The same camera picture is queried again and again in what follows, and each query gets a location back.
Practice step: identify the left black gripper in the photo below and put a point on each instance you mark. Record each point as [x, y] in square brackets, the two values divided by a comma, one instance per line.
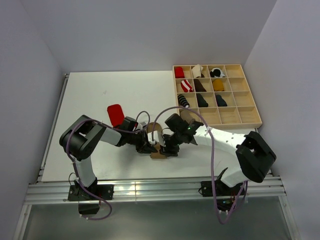
[144, 147]

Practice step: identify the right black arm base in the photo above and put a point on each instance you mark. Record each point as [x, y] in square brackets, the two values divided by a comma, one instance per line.
[221, 190]

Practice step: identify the red patterned sock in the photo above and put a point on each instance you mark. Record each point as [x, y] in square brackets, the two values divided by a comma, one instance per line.
[116, 115]

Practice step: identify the rolled black white ribbed sock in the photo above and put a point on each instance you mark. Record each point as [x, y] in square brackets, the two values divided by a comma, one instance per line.
[182, 101]

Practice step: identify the rolled mustard yellow sock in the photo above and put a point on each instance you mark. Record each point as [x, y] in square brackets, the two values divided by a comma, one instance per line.
[218, 85]

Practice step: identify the aluminium frame rail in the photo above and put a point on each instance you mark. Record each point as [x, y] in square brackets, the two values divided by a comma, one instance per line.
[144, 190]

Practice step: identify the rolled dark brown sock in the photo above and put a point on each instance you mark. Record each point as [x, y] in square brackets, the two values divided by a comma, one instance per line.
[198, 85]

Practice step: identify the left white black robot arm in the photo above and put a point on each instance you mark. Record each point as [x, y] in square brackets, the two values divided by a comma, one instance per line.
[81, 138]

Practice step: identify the rolled dark teal sock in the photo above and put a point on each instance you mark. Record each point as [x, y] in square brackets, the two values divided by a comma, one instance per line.
[220, 101]

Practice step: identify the rolled red white striped sock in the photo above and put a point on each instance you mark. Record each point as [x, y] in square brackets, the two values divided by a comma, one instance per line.
[186, 86]

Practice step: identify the rolled taupe sock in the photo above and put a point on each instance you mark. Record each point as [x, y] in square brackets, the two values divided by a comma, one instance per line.
[186, 116]

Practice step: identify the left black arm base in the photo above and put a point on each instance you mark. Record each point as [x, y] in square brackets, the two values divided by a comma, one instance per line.
[87, 204]

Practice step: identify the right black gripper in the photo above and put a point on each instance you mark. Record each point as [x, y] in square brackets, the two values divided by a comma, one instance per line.
[168, 148]

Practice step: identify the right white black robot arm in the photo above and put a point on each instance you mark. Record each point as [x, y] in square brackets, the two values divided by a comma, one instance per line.
[253, 156]

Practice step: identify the wooden compartment tray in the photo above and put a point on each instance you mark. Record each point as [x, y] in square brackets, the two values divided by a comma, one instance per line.
[218, 93]

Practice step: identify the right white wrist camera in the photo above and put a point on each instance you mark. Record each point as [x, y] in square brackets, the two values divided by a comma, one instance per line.
[156, 137]

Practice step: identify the rolled cream sock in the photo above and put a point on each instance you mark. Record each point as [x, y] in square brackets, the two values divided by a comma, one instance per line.
[197, 71]

